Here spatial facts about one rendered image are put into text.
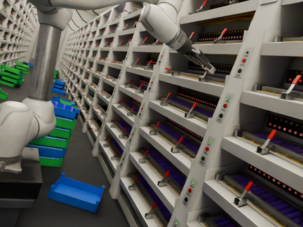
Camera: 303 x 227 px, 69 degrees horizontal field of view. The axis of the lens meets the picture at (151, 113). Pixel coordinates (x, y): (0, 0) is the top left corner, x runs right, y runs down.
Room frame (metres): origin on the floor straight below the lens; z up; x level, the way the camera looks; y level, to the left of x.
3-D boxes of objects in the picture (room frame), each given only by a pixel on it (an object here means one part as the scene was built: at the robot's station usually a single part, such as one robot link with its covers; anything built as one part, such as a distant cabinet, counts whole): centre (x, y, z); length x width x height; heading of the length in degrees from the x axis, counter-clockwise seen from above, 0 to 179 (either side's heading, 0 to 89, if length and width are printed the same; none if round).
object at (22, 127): (0.93, 0.56, 0.44); 0.18 x 0.16 x 0.22; 178
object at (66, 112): (1.62, 0.69, 0.44); 0.30 x 0.20 x 0.08; 125
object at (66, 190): (1.33, 0.26, 0.04); 0.30 x 0.20 x 0.08; 96
